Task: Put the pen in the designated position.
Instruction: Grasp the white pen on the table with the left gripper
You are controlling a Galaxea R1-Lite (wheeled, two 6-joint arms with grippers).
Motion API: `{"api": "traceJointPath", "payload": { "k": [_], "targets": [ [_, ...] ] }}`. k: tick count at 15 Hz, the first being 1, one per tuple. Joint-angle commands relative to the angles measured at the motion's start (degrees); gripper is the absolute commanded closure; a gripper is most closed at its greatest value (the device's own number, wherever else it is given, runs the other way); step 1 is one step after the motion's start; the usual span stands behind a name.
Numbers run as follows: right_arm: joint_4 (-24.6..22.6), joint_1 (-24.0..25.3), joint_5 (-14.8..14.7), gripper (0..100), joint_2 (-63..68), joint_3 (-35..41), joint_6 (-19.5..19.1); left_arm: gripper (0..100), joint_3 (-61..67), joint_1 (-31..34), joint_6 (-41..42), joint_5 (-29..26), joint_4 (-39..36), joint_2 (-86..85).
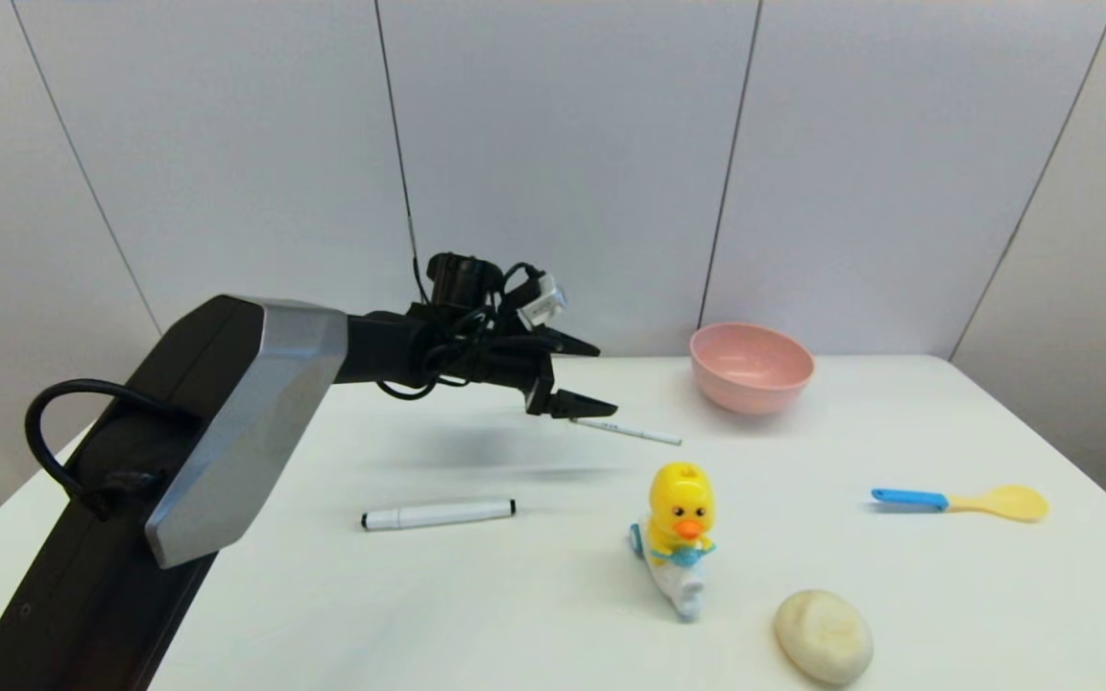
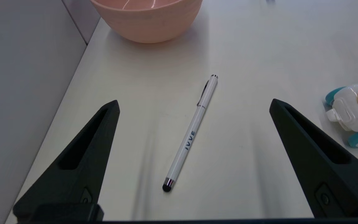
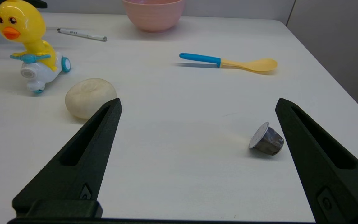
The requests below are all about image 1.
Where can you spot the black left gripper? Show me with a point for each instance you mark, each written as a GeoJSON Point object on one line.
{"type": "Point", "coordinates": [529, 369]}

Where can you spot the thin white pen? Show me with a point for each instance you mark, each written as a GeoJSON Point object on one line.
{"type": "Point", "coordinates": [639, 434]}

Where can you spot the yellow duck scooter toy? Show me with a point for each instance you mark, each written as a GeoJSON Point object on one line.
{"type": "Point", "coordinates": [680, 504]}

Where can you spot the pink plastic bowl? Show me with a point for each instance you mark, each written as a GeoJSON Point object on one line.
{"type": "Point", "coordinates": [750, 369]}

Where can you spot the thick white marker black caps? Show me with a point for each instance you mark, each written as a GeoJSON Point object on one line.
{"type": "Point", "coordinates": [438, 513]}

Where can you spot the cream round bun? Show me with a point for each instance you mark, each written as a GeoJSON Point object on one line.
{"type": "Point", "coordinates": [822, 635]}

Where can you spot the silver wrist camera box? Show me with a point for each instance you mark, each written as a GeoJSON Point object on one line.
{"type": "Point", "coordinates": [543, 302]}

